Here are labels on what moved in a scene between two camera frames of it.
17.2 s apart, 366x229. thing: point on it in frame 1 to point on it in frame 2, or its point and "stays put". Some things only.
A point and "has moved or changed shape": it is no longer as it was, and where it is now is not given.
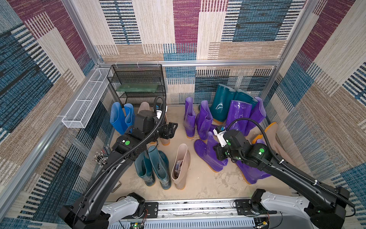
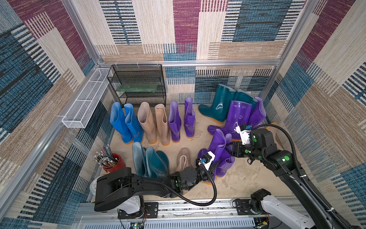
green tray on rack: (146, 87) stays put
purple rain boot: (189, 118) to (175, 121)
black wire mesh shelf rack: (137, 84) stays put
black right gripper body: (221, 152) to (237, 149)
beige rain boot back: (181, 166) stays put
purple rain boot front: (206, 152) has moved or changed shape
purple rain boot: (252, 173) to (226, 161)
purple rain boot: (258, 113) stays put
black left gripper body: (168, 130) to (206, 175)
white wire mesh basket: (77, 115) stays put
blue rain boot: (129, 119) stays put
